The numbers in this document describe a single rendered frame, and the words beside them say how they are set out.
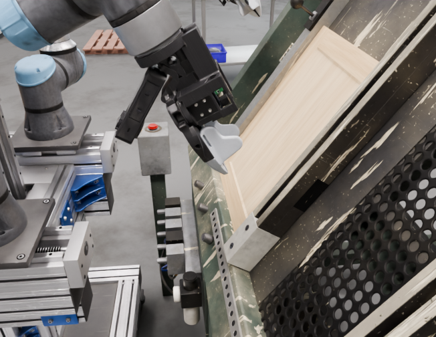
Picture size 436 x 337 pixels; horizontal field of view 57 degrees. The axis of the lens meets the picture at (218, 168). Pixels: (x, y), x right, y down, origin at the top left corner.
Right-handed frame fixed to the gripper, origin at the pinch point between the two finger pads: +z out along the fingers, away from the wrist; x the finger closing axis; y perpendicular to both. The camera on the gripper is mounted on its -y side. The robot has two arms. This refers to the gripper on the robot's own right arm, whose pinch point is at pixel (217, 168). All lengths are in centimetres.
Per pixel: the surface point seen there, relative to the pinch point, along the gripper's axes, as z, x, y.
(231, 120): 39, 94, -5
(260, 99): 26, 70, 9
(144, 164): 35, 86, -43
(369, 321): 24.5, -15.7, 10.3
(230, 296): 39.3, 11.5, -16.2
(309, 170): 22.5, 20.1, 12.2
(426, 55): 10.4, 21.1, 40.9
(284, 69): 20, 70, 19
